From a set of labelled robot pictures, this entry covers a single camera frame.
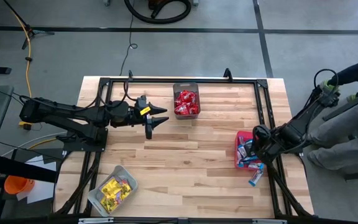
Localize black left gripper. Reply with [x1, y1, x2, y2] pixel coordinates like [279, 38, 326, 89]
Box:
[109, 95, 170, 141]

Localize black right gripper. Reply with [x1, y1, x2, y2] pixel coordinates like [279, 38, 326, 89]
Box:
[250, 123, 288, 165]

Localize yellow floor cable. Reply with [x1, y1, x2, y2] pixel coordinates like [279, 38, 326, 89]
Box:
[10, 11, 34, 102]

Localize yellow candy bag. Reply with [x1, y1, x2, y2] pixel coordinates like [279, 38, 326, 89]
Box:
[117, 182, 133, 201]
[99, 195, 120, 214]
[100, 178, 123, 199]

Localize white paper sheets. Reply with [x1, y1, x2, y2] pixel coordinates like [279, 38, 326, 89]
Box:
[15, 154, 58, 205]

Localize thin black floor cable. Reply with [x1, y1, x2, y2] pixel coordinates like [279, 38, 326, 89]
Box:
[119, 0, 139, 78]

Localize white floor cable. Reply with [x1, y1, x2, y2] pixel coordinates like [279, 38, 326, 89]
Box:
[0, 132, 63, 157]

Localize silver metal bracket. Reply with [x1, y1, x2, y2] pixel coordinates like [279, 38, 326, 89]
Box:
[251, 218, 288, 224]
[78, 217, 115, 224]

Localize light grey plastic bin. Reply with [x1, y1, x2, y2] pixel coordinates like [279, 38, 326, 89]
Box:
[87, 164, 139, 218]

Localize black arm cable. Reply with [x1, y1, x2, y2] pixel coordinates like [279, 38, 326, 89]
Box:
[95, 79, 137, 109]
[313, 68, 339, 91]

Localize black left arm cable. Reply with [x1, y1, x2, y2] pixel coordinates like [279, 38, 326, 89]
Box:
[95, 79, 137, 109]

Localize red plastic bin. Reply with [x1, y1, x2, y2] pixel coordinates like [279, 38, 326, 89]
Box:
[234, 130, 265, 171]

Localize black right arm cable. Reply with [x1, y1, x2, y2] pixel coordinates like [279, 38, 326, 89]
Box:
[313, 68, 339, 91]

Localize black vacuum hose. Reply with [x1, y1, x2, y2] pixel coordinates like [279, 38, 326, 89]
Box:
[123, 0, 193, 25]

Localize blue snack bag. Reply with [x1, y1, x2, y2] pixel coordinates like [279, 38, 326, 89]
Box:
[247, 169, 265, 188]

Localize dark grey translucent plastic bin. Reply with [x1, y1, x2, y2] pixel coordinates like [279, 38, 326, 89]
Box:
[172, 82, 202, 121]

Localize orange bucket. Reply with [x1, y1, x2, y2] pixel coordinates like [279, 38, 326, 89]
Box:
[3, 174, 35, 195]

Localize black tripod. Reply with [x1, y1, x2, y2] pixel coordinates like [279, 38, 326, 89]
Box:
[1, 0, 56, 50]

